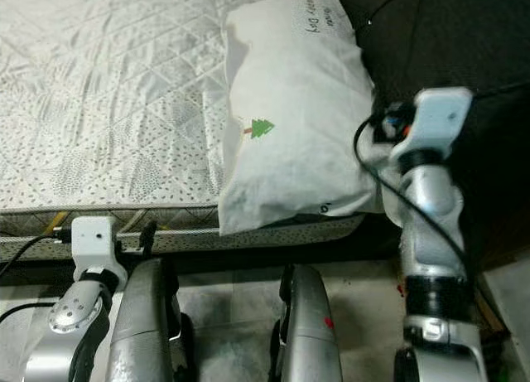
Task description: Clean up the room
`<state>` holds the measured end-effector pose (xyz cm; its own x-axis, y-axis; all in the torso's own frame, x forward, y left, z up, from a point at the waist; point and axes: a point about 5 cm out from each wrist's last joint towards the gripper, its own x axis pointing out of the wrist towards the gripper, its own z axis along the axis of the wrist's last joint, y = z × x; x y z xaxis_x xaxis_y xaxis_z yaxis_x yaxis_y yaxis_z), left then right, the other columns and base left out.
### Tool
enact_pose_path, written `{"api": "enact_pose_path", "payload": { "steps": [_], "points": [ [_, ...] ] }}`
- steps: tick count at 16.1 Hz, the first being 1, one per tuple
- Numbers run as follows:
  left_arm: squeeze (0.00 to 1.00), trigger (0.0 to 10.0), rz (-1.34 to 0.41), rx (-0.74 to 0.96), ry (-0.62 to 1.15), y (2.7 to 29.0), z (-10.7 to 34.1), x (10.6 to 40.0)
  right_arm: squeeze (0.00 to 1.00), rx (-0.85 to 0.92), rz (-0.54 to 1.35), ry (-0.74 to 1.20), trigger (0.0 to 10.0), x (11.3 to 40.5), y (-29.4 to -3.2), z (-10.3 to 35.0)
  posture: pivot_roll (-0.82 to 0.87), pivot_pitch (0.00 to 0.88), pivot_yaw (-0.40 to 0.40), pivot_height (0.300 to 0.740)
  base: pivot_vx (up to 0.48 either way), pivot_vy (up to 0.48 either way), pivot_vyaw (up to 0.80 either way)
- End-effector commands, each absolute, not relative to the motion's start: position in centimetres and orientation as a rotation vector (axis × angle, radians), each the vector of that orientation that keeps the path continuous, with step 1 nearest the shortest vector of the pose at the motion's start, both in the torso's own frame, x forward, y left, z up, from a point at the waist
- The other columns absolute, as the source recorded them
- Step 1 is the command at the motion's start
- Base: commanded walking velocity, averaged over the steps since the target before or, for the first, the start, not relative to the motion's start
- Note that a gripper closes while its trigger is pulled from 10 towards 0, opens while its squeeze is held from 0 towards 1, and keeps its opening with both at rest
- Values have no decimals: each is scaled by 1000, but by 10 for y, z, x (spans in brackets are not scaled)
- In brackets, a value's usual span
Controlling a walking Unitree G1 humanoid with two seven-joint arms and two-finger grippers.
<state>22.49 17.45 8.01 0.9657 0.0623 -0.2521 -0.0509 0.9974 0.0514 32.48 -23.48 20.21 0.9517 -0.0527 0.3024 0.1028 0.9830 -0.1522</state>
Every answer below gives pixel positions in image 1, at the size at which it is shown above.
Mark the white tree print pillow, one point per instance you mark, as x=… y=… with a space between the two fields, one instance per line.
x=306 y=92

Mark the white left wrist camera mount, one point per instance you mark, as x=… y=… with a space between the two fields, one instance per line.
x=93 y=237

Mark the grey robot left leg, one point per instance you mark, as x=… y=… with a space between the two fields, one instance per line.
x=149 y=332

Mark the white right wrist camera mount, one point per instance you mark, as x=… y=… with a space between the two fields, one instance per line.
x=443 y=113

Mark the grey robot right leg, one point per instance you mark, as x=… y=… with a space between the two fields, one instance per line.
x=306 y=332

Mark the grey robot leg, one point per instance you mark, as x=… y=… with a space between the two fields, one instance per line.
x=149 y=332
x=306 y=332

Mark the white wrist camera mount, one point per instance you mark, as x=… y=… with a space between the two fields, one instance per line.
x=443 y=113
x=93 y=237

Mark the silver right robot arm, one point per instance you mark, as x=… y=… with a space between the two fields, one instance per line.
x=431 y=224

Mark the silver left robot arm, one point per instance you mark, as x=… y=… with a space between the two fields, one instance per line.
x=74 y=316

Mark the black tufted headboard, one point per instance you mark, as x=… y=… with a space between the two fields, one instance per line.
x=447 y=34

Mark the grey quilted mattress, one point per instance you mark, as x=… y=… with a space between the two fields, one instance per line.
x=116 y=92

